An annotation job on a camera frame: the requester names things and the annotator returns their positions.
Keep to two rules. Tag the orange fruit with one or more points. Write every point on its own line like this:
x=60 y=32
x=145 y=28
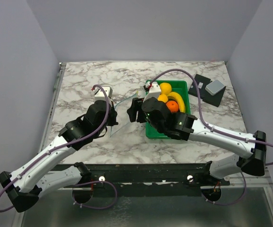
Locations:
x=172 y=106

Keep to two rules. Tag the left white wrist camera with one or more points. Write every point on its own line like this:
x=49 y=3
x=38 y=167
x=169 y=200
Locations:
x=99 y=93

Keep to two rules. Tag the clear zip top bag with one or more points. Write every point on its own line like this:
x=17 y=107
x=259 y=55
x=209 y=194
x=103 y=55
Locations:
x=122 y=118

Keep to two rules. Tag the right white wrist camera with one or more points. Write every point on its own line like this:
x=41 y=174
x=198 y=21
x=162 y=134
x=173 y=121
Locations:
x=152 y=90

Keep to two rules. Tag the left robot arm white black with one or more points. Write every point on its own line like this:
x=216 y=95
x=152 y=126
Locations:
x=34 y=180

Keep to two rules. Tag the yellow lemon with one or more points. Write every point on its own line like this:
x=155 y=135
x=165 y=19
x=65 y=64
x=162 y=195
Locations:
x=163 y=98
x=166 y=88

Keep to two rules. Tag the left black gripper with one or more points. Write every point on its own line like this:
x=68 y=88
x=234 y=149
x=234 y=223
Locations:
x=114 y=114

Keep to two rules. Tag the black mounting rail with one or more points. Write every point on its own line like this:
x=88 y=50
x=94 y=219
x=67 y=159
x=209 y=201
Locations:
x=150 y=180

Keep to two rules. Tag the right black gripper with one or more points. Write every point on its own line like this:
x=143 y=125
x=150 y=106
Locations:
x=136 y=105

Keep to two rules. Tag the yellow lemon front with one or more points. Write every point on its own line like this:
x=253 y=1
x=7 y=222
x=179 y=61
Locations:
x=163 y=98

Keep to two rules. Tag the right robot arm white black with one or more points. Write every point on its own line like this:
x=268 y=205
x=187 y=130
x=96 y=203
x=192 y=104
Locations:
x=249 y=150

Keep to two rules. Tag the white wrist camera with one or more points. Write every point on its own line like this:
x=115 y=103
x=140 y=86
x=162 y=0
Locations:
x=99 y=93
x=152 y=90

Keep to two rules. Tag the yellow banana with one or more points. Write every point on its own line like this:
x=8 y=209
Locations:
x=178 y=98

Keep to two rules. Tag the black scale base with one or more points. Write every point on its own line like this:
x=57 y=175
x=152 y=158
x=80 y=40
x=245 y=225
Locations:
x=204 y=95

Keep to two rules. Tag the grey scale platform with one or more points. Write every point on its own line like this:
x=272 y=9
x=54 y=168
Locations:
x=214 y=87

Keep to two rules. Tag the green plastic bin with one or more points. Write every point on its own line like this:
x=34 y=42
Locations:
x=180 y=87

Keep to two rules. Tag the yellow lemon back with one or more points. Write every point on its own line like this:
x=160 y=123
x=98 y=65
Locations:
x=166 y=88

